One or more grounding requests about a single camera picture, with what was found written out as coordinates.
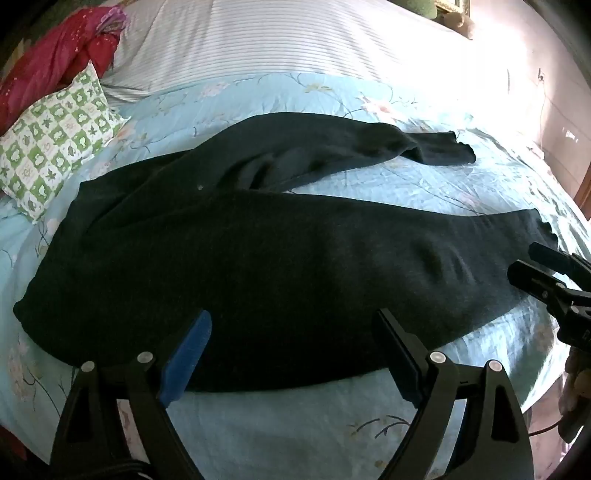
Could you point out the light blue floral bed sheet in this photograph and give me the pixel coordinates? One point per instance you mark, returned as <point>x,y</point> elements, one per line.
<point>286,434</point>

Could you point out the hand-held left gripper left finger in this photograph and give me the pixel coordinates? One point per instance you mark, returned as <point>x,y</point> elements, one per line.
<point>184,360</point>

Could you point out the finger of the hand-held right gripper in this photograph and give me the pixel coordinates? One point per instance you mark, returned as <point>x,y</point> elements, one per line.
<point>531,279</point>
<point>554,256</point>

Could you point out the black pants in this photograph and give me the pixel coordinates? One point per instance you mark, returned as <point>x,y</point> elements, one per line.
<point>240,258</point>

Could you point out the person's right hand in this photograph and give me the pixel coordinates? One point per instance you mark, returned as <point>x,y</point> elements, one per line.
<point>577,387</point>

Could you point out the white wall outlet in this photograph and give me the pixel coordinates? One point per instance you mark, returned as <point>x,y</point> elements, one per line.
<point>542,76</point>

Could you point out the gold framed wall picture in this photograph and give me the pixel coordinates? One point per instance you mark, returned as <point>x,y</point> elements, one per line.
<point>450,5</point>

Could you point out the green checked pillow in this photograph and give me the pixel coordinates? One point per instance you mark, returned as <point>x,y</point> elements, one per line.
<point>55,138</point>

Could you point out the red quilt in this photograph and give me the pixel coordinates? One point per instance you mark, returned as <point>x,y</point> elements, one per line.
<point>51,50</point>

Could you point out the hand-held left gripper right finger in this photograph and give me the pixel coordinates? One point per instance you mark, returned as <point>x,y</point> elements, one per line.
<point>397,360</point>

